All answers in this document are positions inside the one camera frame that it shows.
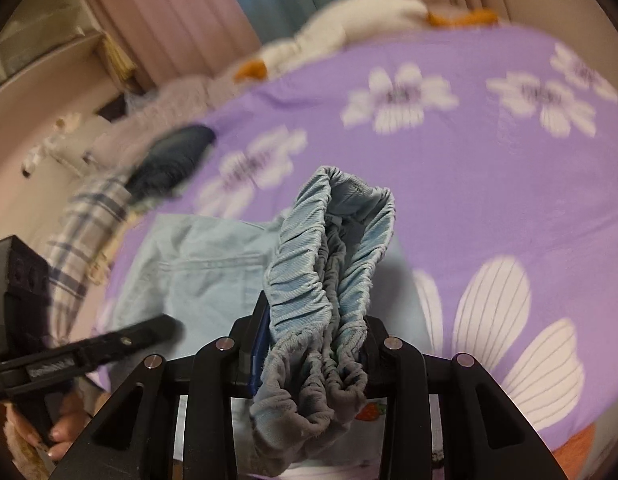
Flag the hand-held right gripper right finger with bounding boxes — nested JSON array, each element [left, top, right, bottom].
[[361, 315, 570, 480]]

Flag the grey fuzzy blanket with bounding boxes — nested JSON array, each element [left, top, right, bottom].
[[86, 74, 257, 167]]

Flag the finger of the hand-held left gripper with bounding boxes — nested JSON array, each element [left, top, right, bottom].
[[76, 314, 184, 369]]

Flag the dark folded garment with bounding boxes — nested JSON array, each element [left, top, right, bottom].
[[124, 125, 218, 202]]

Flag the light blue pants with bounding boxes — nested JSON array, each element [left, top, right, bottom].
[[96, 164, 436, 479]]

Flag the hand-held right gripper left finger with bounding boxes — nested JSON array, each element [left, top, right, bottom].
[[56, 290, 272, 480]]

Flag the purple floral bedsheet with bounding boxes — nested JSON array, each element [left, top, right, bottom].
[[89, 27, 618, 436]]

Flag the person's left hand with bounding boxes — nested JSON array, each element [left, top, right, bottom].
[[44, 384, 111, 461]]

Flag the white goose plush toy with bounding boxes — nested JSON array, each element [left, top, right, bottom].
[[234, 0, 500, 82]]

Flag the white shelf unit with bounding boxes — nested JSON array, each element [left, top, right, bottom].
[[0, 0, 140, 108]]

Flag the grey plaid cloth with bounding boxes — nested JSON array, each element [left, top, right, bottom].
[[45, 169, 141, 333]]

